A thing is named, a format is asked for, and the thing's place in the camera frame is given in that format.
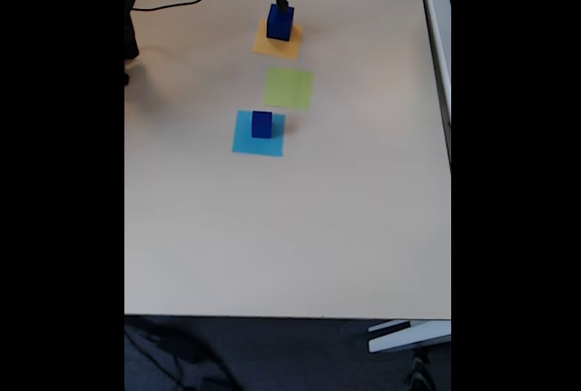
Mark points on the medium blue cube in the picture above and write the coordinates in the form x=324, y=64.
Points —
x=262, y=125

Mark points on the orange paper square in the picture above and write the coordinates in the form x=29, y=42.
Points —
x=277, y=48

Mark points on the green paper square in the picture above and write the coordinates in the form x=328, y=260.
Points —
x=290, y=89

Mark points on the light blue paper square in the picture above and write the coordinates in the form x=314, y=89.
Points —
x=245, y=146

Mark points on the large blue cube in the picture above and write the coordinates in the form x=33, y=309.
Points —
x=278, y=28

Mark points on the white neighbouring table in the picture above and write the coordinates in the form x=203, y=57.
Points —
x=438, y=37

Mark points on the white table leg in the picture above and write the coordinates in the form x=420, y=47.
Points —
x=408, y=336

